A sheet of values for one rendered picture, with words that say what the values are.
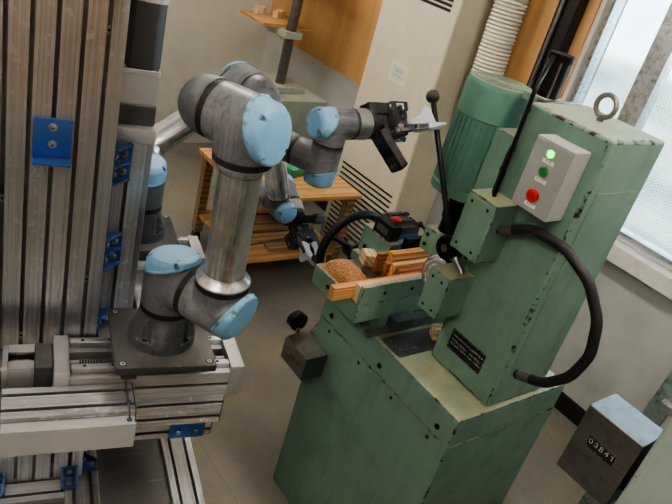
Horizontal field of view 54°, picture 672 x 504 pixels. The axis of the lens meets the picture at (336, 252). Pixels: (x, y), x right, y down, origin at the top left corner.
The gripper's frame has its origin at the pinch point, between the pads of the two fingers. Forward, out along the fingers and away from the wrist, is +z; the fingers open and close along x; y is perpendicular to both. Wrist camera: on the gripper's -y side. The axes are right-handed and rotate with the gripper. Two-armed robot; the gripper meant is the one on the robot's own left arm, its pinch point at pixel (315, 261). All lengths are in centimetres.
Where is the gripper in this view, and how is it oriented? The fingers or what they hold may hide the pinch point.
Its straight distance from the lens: 223.5
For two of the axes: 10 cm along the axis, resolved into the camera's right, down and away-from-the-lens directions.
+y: -5.3, 5.0, 6.8
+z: 3.2, 8.7, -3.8
